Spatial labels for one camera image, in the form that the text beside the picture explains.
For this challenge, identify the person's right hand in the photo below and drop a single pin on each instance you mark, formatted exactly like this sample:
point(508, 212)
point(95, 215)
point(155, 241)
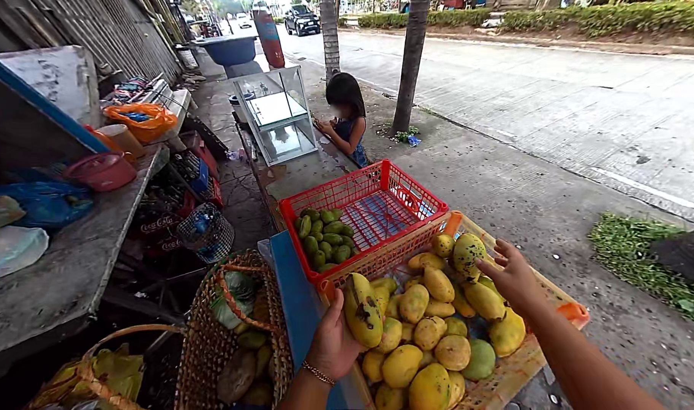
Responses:
point(516, 280)

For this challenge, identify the person's left hand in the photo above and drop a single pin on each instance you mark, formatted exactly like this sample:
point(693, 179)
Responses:
point(328, 348)

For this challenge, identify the person's left fingers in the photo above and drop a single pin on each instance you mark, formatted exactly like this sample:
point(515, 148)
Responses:
point(357, 347)

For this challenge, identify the person's left thumb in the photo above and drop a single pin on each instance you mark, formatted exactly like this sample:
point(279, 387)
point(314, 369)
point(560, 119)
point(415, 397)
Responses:
point(336, 308)

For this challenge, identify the person's right thumb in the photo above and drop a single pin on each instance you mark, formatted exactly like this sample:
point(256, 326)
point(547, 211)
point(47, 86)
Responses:
point(487, 269)

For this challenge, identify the person's right fingers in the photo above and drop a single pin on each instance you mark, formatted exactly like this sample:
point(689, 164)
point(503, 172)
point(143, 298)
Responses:
point(506, 249)

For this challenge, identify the yellow mango with black blotches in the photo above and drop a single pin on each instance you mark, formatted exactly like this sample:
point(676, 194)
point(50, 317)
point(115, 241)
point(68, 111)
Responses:
point(363, 313)

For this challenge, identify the person's left forearm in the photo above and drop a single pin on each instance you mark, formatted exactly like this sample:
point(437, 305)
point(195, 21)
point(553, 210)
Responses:
point(304, 393)

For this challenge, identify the blue board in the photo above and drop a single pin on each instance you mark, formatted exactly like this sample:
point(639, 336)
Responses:
point(304, 327)

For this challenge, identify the heap of small green mangoes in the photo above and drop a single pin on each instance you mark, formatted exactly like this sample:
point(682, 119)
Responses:
point(326, 239)

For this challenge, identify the pile of yellow mangoes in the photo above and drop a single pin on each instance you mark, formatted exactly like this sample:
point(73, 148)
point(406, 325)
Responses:
point(429, 333)

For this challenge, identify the pale green plastic bag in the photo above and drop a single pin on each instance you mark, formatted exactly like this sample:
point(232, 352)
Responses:
point(237, 290)

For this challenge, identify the pile of produce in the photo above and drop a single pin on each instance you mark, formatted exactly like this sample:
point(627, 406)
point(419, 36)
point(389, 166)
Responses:
point(241, 367)

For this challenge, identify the orange plastic crate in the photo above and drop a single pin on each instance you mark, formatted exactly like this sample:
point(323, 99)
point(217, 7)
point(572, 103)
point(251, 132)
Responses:
point(532, 373)

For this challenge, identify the large woven basket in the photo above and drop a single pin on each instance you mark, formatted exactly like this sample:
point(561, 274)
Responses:
point(204, 341)

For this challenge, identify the long weathered bench table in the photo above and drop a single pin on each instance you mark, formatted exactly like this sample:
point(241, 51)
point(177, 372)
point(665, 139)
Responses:
point(301, 175)

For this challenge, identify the green grass patch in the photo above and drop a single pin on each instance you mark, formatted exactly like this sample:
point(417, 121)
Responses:
point(646, 262)

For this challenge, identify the crumpled blue wrapper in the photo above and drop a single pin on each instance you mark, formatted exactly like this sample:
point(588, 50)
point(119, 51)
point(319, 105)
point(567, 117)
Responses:
point(414, 140)

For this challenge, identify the red plastic crate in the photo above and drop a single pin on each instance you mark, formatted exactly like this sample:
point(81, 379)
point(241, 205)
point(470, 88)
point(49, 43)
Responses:
point(384, 171)

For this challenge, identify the thick dark tree trunk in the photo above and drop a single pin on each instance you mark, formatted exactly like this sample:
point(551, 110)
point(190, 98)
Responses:
point(686, 252)

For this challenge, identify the red bottle crate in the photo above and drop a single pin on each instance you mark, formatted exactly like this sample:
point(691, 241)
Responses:
point(164, 228)

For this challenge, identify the blue bottle crate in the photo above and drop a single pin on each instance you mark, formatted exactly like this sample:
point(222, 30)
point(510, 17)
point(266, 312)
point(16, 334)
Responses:
point(200, 175)

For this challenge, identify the glass display case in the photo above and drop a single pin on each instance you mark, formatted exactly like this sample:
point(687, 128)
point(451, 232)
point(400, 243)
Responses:
point(278, 111)

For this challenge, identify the brown tree trunk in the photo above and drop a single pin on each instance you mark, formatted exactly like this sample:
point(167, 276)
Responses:
point(410, 65)

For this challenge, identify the yellow plastic bag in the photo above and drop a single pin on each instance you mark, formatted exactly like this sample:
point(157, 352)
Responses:
point(118, 370)

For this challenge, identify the green hedge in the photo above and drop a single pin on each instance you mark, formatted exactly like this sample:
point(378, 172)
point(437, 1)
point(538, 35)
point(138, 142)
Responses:
point(620, 20)

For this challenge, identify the grey wooden table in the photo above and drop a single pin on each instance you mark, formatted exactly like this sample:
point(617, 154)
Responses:
point(79, 262)

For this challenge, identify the orange plastic bag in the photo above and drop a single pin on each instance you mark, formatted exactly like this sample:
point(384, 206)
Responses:
point(147, 126)

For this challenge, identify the pale ringed tree trunk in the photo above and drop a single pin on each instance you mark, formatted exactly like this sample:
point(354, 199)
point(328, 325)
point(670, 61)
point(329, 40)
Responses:
point(330, 43)

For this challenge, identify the red plastic pot with lid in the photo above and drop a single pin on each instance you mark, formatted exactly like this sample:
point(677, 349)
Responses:
point(103, 172)

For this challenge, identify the beige cylindrical container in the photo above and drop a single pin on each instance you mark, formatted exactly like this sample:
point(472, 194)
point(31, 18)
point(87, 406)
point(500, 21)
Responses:
point(120, 138)

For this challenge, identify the red gas cylinder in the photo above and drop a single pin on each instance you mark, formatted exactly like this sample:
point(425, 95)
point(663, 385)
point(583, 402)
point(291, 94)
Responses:
point(269, 38)

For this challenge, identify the large blue basin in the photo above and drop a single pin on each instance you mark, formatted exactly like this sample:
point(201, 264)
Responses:
point(227, 51)

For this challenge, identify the black car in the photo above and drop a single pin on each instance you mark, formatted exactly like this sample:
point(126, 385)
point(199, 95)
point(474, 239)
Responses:
point(302, 20)

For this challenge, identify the white car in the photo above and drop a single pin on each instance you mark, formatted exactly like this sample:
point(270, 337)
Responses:
point(243, 20)

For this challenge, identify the blue plastic bag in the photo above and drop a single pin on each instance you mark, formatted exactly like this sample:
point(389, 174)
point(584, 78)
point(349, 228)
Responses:
point(50, 206)

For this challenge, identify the white plastic bag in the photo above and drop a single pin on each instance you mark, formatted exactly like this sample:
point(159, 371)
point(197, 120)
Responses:
point(13, 250)

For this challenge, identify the corrugated metal fence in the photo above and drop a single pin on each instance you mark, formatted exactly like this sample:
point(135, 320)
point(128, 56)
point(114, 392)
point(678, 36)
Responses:
point(119, 34)

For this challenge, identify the blue wooden beam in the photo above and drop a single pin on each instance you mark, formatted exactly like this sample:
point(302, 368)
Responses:
point(45, 105)

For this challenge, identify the weathered white board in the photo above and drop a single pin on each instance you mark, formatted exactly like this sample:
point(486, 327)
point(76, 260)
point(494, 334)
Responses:
point(50, 79)

